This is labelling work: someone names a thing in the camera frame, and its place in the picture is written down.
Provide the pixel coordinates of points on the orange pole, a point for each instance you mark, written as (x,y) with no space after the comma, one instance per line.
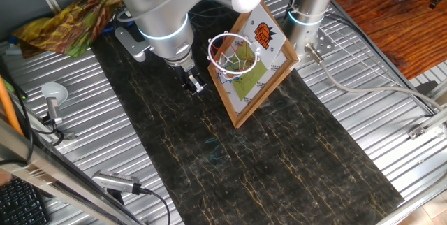
(8,109)

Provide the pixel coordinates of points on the pale grey ladle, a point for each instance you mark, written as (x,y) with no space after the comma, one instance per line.
(54,92)

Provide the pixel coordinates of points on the black camera stand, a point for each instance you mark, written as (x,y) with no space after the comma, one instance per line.
(115,196)

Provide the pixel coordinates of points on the aluminium profile bracket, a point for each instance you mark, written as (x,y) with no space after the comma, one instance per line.
(429,125)

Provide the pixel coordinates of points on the black keyboard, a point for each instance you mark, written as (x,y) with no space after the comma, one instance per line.
(19,207)

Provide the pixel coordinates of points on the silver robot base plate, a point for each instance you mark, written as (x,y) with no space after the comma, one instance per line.
(323,45)

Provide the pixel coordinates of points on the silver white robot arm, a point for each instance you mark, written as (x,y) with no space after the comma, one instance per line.
(157,8)

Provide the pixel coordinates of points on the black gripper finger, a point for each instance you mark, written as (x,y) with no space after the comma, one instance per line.
(199,85)
(189,88)

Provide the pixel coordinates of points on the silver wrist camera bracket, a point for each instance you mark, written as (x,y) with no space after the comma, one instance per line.
(131,45)

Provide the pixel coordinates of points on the black marble pattern mat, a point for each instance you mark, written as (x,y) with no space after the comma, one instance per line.
(244,169)

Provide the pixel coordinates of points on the colourful leaf print cloth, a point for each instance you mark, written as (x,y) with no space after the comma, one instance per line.
(52,29)

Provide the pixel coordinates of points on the wooden framed basketball backboard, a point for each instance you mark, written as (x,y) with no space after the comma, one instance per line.
(249,83)

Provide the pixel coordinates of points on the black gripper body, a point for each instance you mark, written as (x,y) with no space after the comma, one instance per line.
(186,76)

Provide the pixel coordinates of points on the white mini basketball hoop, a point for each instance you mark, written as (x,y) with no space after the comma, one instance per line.
(270,48)

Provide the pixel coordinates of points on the taped aluminium frame beam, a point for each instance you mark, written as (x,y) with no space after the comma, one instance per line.
(52,176)

